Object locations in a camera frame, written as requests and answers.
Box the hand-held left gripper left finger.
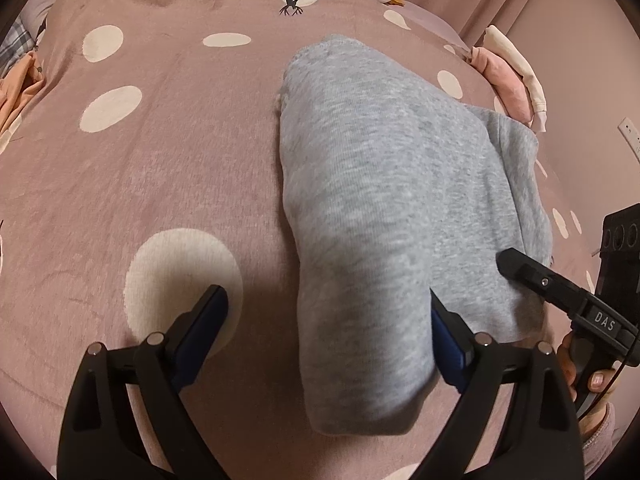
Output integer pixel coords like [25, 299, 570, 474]
[56, 284, 230, 480]

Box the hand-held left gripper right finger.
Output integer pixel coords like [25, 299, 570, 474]
[412, 290, 585, 480]

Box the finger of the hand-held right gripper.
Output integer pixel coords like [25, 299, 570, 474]
[495, 247, 591, 318]

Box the grey sweatshirt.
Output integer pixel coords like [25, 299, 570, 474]
[276, 34, 553, 436]

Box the person's right forearm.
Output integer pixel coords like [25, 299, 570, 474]
[580, 400, 618, 480]

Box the person's right hand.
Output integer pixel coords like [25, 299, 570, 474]
[556, 334, 621, 418]

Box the pink polka dot blanket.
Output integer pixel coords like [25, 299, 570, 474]
[0, 0, 601, 480]

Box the pink folded garment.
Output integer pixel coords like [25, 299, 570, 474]
[470, 46, 533, 126]

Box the white folded garment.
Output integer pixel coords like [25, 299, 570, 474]
[482, 25, 548, 133]

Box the lavender bed sheet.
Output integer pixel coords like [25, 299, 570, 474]
[395, 2, 466, 48]

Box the orange garment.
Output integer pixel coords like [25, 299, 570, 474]
[0, 50, 46, 153]

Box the plaid bedding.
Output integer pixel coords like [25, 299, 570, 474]
[0, 15, 31, 61]

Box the lavender pillow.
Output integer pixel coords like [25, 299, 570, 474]
[20, 0, 76, 43]

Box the white wall socket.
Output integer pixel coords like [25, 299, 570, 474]
[618, 116, 640, 156]

